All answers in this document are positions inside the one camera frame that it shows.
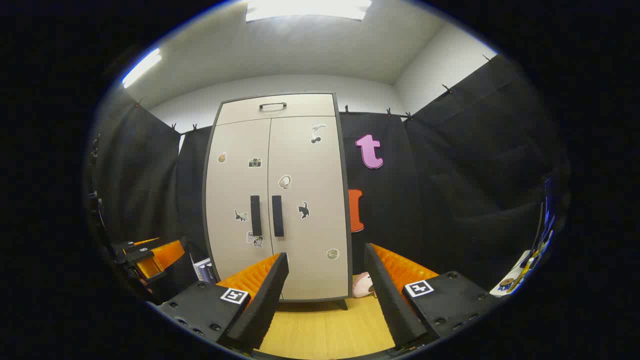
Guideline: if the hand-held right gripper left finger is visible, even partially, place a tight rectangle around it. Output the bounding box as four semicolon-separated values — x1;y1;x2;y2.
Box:
156;252;290;353

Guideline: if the beige cabinet top drawer front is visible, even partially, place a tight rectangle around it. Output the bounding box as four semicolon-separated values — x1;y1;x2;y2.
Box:
215;93;337;126

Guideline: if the white board with small items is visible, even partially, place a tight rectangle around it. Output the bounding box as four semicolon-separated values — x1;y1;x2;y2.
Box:
489;220;552;299

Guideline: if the black backdrop cloth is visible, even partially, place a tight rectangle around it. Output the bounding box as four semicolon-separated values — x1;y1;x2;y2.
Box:
87;52;556;302

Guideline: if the large ceiling light panel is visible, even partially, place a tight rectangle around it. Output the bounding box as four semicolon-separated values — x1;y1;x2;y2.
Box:
245;0;373;23

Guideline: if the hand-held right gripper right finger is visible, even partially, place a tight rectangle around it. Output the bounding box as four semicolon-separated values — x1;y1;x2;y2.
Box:
363;243;503;350

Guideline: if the blue and white box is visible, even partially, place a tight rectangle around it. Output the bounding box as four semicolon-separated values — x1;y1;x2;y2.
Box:
191;255;217;286

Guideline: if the pink plush toy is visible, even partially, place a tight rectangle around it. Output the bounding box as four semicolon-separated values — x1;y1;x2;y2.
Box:
351;271;377;299

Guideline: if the beige double-door shoe cabinet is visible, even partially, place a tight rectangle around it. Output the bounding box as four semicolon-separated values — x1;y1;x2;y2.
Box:
201;91;354;311

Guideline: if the narrow ceiling light strip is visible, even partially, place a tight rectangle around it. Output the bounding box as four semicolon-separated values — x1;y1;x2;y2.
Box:
121;48;163;90

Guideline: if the beige cabinet door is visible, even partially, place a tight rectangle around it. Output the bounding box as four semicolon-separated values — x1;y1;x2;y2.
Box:
204;118;275;284
268;115;351;301

